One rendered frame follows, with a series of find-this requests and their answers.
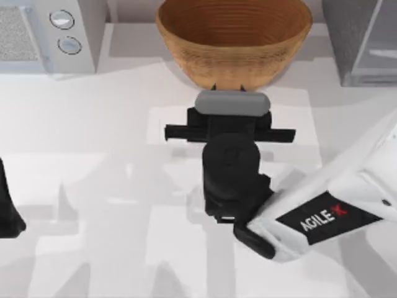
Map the pale grey rounded box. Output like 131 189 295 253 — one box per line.
194 90 271 118

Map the woven brown basket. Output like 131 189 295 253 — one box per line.
154 0 313 91

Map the pale microwave oven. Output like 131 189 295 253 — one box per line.
0 0 109 76

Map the round microwave knob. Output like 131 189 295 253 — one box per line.
48 9 76 31
56 35 83 56

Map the microwave door with speckled window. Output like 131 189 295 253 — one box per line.
0 0 52 75

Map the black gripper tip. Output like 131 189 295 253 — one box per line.
0 158 27 240

